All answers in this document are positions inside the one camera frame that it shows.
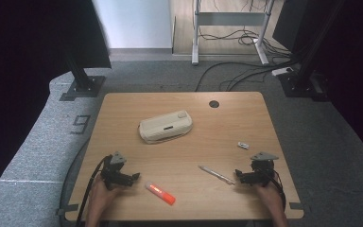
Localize grey tape strip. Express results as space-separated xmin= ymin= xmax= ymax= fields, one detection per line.
xmin=288 ymin=201 xmax=305 ymax=211

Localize black panel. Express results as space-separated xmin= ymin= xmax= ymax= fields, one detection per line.
xmin=272 ymin=0 xmax=313 ymax=54

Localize orange highlighter pen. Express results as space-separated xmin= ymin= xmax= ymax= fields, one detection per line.
xmin=145 ymin=181 xmax=177 ymax=206

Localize silver pen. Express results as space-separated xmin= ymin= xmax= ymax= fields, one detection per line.
xmin=198 ymin=165 xmax=236 ymax=185

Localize black floor cables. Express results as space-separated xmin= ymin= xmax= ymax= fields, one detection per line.
xmin=195 ymin=0 xmax=301 ymax=93

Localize white metal desk frame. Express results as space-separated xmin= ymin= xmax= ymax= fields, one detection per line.
xmin=191 ymin=0 xmax=276 ymax=66

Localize person's left hand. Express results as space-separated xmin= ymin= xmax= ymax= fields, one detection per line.
xmin=89 ymin=175 xmax=121 ymax=211

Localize white power strip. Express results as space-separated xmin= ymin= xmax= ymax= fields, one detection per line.
xmin=271 ymin=66 xmax=294 ymax=77

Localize white fabric pencil case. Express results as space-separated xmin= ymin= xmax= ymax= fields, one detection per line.
xmin=138 ymin=109 xmax=194 ymax=145

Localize black metal stand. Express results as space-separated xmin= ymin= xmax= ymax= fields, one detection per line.
xmin=60 ymin=53 xmax=107 ymax=102
xmin=278 ymin=0 xmax=344 ymax=102

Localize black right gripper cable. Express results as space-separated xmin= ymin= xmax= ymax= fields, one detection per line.
xmin=272 ymin=169 xmax=287 ymax=210

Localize person's right hand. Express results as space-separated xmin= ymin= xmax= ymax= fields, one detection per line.
xmin=255 ymin=184 xmax=285 ymax=212

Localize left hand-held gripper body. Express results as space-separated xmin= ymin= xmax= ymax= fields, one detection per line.
xmin=100 ymin=150 xmax=130 ymax=191

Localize dark curtain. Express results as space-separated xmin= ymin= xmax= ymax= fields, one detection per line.
xmin=0 ymin=0 xmax=112 ymax=202

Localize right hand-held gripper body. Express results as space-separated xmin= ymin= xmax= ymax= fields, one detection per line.
xmin=248 ymin=151 xmax=280 ymax=187

